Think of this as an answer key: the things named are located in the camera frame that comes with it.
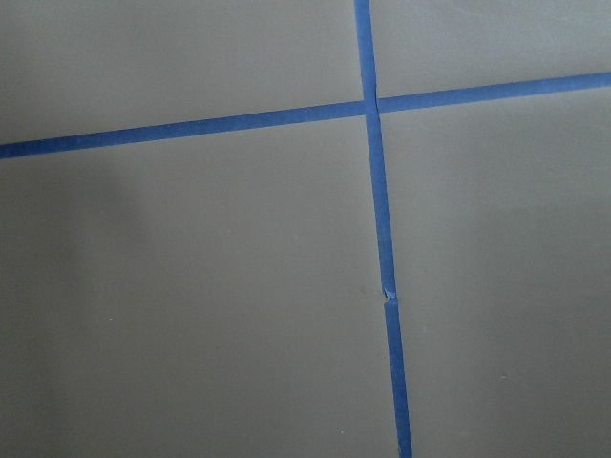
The blue tape line crosswise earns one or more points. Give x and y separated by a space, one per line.
243 122

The blue tape line lengthwise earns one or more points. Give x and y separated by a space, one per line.
381 206

